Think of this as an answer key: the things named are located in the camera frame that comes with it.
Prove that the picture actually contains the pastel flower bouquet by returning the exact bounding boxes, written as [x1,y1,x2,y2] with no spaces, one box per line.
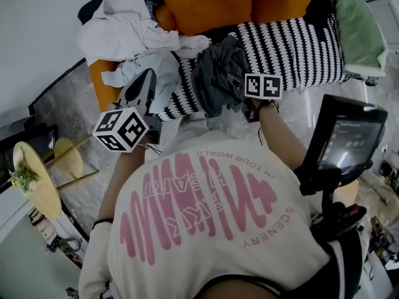
[8,146,41,196]

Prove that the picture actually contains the person's left forearm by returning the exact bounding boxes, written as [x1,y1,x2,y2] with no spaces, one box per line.
[96,143,147,227]

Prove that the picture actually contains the black white striped blanket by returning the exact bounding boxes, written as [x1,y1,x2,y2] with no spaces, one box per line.
[77,0,355,121]

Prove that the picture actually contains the orange sofa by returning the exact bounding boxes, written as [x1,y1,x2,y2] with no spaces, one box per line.
[89,4,180,113]

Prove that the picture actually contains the grey headphones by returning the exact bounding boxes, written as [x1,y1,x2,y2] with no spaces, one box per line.
[57,237,82,257]

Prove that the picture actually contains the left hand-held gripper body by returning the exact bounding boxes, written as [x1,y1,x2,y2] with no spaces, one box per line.
[92,100,163,153]

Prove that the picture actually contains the white crumpled garment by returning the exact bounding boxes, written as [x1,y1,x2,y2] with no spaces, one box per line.
[75,0,210,64]

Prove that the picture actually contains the person's right forearm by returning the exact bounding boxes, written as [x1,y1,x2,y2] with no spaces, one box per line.
[252,100,308,171]

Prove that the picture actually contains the light blue crumpled garment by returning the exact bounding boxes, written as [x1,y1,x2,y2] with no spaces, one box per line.
[101,48,181,113]

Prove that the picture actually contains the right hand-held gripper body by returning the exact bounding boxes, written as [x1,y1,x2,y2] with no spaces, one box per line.
[224,72,283,123]

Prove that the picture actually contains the dark grey garment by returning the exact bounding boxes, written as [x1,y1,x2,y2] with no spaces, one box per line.
[190,35,250,118]

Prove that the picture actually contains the round wooden side table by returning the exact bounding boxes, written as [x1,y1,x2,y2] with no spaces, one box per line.
[12,137,100,221]

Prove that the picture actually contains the black monitor screen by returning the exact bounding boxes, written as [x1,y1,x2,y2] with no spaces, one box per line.
[300,93,389,196]

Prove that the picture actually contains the person's white pink-printed t-shirt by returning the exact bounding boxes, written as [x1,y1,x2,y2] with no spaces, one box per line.
[77,129,331,299]

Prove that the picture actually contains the light green folded blanket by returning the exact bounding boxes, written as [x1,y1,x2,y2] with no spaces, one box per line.
[330,0,389,77]

